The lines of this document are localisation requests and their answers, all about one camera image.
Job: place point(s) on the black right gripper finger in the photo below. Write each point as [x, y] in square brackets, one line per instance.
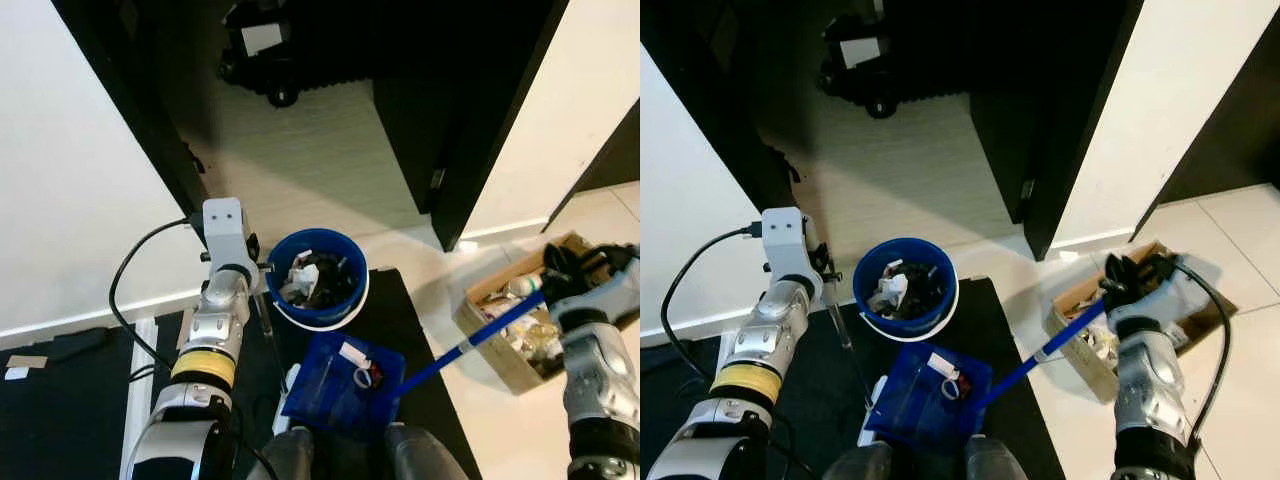
[1113, 288]
[553, 282]
[560, 256]
[1123, 266]

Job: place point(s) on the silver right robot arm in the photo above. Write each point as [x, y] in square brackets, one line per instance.
[595, 370]
[1150, 390]

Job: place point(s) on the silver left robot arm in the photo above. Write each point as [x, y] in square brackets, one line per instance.
[215, 320]
[765, 330]

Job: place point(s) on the black floor mat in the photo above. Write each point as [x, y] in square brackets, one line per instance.
[1015, 415]
[430, 420]

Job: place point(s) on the white floor tape strip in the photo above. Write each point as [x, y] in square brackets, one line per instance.
[140, 400]

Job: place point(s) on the brown cardboard box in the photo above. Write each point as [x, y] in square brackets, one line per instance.
[1075, 305]
[478, 318]

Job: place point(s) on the crumpled white paper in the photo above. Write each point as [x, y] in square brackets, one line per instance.
[300, 272]
[893, 290]

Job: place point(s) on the blue round waste bucket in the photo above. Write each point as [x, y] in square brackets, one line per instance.
[905, 250]
[320, 243]

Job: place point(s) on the black door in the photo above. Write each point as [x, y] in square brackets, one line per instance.
[470, 100]
[1060, 100]

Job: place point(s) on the black wheeled equipment base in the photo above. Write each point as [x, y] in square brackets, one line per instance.
[890, 85]
[290, 75]

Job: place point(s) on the grey left robot leg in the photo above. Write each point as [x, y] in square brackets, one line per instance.
[285, 458]
[860, 462]

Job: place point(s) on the grey robot leg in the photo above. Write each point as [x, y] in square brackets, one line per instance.
[860, 462]
[998, 462]
[425, 458]
[285, 458]

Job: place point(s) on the grey right robot leg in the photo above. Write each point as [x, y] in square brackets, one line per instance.
[425, 458]
[998, 462]

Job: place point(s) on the tan masking tape piece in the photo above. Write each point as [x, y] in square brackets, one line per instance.
[25, 362]

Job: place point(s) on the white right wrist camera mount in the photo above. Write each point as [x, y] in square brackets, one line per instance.
[1175, 305]
[615, 292]

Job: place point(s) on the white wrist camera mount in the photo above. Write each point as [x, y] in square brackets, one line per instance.
[225, 230]
[785, 240]
[615, 292]
[1175, 305]

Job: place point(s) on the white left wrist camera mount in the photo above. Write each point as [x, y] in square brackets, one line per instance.
[785, 240]
[225, 230]

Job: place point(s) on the black door frame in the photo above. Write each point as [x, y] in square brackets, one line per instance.
[140, 100]
[705, 100]

